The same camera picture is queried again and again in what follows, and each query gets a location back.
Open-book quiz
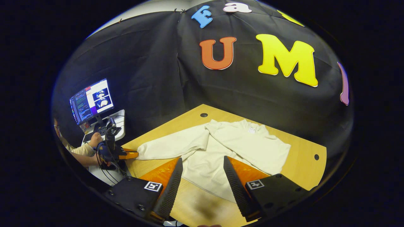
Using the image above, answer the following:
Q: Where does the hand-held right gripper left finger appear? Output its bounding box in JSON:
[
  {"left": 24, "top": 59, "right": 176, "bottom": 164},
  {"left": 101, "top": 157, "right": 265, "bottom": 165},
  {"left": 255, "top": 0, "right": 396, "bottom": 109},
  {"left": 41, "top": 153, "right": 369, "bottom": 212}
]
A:
[{"left": 104, "top": 157, "right": 183, "bottom": 223}]

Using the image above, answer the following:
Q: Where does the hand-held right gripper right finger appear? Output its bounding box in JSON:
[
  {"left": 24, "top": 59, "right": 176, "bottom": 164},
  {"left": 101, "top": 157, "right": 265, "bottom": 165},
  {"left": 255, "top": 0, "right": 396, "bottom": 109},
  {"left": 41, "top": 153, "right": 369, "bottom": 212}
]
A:
[{"left": 223, "top": 155, "right": 311, "bottom": 223}]

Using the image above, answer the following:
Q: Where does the cream sweatshirt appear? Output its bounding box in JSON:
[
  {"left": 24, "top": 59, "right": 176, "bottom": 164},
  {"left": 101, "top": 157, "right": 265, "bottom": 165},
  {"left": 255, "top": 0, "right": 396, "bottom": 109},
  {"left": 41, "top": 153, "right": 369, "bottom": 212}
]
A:
[{"left": 136, "top": 119, "right": 291, "bottom": 203}]

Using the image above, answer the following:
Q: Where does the black keyboard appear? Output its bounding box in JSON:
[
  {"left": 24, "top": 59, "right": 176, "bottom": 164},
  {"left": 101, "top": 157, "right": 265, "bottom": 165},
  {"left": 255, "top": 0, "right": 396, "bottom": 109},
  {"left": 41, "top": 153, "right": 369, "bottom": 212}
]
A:
[{"left": 83, "top": 125, "right": 122, "bottom": 143}]

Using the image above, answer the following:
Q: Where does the white computer desk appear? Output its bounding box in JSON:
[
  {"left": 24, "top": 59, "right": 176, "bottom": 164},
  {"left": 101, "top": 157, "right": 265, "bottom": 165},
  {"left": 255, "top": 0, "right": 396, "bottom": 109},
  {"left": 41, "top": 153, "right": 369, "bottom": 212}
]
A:
[{"left": 80, "top": 109, "right": 126, "bottom": 186}]

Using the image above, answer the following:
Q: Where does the computer monitor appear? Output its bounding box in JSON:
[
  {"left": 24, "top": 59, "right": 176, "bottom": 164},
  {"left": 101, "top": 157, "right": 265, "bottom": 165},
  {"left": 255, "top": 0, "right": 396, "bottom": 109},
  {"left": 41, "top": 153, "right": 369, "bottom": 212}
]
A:
[{"left": 69, "top": 78, "right": 115, "bottom": 126}]

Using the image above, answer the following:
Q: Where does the black backdrop cloth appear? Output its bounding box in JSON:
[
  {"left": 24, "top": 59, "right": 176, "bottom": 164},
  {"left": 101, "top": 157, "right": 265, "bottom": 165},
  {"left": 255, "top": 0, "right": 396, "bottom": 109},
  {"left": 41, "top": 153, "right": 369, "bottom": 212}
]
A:
[{"left": 52, "top": 0, "right": 354, "bottom": 158}]

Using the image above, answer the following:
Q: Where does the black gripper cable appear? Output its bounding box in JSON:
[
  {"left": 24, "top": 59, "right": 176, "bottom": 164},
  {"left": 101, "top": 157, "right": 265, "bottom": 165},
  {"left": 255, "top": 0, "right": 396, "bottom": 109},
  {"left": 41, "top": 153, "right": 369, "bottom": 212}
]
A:
[{"left": 96, "top": 142, "right": 127, "bottom": 186}]

